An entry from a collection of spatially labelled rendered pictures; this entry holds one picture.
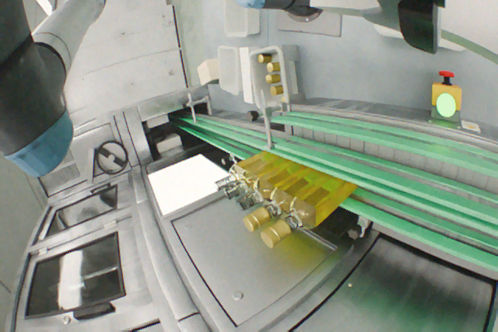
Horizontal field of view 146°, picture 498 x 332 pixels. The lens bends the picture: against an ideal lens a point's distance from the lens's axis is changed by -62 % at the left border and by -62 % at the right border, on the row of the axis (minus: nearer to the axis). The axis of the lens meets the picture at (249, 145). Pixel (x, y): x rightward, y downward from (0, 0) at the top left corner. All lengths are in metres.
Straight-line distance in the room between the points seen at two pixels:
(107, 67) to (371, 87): 3.98
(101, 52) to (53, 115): 4.00
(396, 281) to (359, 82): 0.51
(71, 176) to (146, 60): 3.09
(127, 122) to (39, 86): 1.12
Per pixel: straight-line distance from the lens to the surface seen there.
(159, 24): 4.33
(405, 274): 0.54
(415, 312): 0.51
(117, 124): 1.27
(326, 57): 0.63
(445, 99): 0.43
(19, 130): 0.17
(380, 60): 0.56
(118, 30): 4.26
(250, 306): 0.43
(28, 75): 0.16
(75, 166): 1.39
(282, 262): 0.47
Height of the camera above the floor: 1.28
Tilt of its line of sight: 29 degrees down
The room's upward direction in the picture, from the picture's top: 112 degrees counter-clockwise
